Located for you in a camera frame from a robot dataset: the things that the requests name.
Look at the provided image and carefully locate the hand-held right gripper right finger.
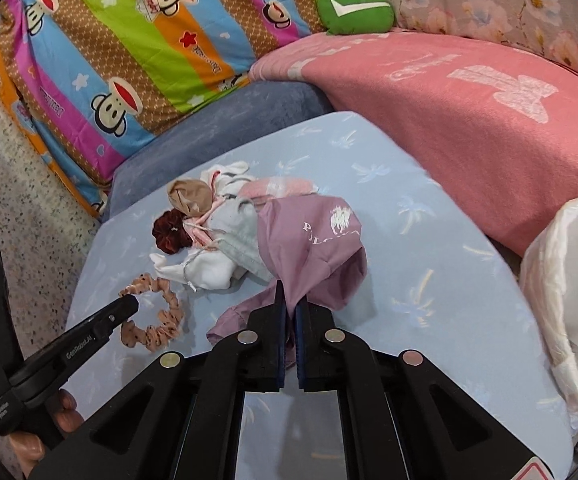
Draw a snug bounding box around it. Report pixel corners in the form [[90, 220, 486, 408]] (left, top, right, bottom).
[[296, 295, 537, 480]]

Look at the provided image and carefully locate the light blue palm print sheet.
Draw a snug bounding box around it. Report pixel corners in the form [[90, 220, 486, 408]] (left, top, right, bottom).
[[62, 110, 574, 480]]

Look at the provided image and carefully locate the bin with white bag liner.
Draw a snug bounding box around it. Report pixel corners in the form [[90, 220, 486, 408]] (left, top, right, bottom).
[[519, 194, 578, 431]]

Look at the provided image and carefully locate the dark red scrunchie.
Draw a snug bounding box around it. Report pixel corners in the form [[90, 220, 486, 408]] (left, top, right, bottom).
[[151, 212, 197, 253]]

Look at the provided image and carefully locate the white and grey garment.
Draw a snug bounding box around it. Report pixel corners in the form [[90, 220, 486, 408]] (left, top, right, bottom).
[[204, 197, 275, 281]]

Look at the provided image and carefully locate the purple polo shirt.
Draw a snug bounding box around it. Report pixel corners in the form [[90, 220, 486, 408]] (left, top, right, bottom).
[[206, 195, 369, 368]]

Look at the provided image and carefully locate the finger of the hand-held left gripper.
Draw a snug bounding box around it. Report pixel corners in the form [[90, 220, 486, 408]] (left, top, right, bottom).
[[62, 296, 140, 356]]

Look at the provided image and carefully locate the blue-grey cushion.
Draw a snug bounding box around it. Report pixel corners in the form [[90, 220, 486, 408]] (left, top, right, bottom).
[[100, 81, 335, 223]]

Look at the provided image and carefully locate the white drawstring pouch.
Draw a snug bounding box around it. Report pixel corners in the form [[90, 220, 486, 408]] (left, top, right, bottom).
[[149, 247, 240, 293]]

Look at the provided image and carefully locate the beige stocking ball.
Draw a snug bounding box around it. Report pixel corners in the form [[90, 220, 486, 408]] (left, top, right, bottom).
[[166, 178, 217, 217]]

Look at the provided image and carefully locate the person's left hand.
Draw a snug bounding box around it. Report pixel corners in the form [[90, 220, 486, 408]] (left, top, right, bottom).
[[9, 389, 78, 478]]

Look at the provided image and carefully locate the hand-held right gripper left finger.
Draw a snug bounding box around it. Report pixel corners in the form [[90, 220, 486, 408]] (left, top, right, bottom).
[[29, 280, 287, 480]]

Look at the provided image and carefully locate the peach dotted scrunchie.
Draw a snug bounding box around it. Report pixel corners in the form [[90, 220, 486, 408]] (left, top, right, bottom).
[[119, 272, 186, 352]]

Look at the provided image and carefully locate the pink fleece blanket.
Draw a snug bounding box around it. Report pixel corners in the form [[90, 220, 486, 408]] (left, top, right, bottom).
[[248, 30, 578, 258]]

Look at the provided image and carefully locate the green round cushion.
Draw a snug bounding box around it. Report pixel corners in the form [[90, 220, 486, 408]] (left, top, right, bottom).
[[317, 0, 396, 36]]

